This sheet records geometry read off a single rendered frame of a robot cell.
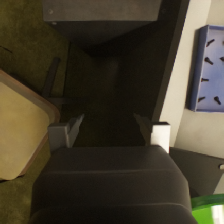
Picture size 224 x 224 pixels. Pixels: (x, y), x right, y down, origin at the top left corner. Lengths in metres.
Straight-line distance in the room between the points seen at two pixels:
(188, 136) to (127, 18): 0.24
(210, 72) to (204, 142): 0.13
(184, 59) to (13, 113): 0.57
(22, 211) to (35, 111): 1.38
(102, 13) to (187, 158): 0.30
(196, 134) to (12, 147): 0.62
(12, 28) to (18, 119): 0.83
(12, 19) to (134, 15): 1.12
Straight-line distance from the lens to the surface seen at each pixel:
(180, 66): 0.29
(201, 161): 0.34
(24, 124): 0.66
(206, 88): 0.31
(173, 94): 0.29
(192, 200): 0.19
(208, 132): 0.34
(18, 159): 0.74
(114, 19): 0.34
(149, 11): 0.35
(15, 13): 1.38
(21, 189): 1.72
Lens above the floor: 1.18
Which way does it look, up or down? 75 degrees down
